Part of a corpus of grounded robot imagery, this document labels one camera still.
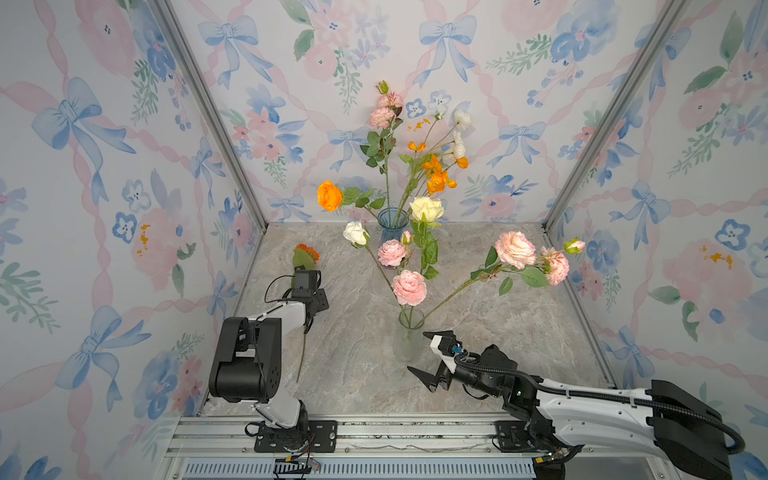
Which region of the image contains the right corner aluminium post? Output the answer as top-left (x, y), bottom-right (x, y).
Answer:
top-left (542, 0), bottom-right (690, 235)

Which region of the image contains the large orange ranunculus stem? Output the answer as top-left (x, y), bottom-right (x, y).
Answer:
top-left (316, 181), bottom-right (389, 221)

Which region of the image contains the orange poppy flower stem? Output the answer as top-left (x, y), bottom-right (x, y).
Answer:
top-left (395, 140), bottom-right (465, 223)

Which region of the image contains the pink rose flower stem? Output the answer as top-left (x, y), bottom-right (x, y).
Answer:
top-left (362, 80), bottom-right (404, 210)

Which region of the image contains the blue purple glass vase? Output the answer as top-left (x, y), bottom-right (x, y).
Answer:
top-left (377, 207), bottom-right (409, 244)

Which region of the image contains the left corner aluminium post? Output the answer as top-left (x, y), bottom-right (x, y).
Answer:
top-left (148, 0), bottom-right (268, 234)

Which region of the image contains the aluminium front rail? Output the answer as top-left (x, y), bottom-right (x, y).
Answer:
top-left (156, 413), bottom-right (679, 479)

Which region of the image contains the white rosebud stem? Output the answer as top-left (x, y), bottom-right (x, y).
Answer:
top-left (343, 221), bottom-right (398, 301)

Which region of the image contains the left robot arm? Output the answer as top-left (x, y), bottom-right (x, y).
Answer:
top-left (208, 269), bottom-right (329, 433)

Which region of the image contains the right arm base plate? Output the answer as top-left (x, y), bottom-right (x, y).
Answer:
top-left (492, 420), bottom-right (583, 458)

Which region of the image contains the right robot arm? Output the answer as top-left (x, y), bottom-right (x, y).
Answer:
top-left (408, 330), bottom-right (746, 479)

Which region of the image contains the dark orange flower stem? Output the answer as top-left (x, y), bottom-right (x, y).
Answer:
top-left (290, 242), bottom-right (321, 385)

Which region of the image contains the corner aluminium post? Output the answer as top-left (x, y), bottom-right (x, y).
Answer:
top-left (148, 0), bottom-right (268, 234)
top-left (542, 0), bottom-right (690, 235)

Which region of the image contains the clear frosted glass vase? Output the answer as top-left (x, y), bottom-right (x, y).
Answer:
top-left (393, 306), bottom-right (425, 362)

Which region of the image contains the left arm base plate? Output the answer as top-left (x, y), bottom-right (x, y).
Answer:
top-left (245, 420), bottom-right (338, 455)

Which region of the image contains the white flower stem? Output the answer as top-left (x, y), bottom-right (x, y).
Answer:
top-left (421, 109), bottom-right (472, 196)

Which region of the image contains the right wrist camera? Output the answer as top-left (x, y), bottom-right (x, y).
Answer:
top-left (424, 330), bottom-right (466, 374)

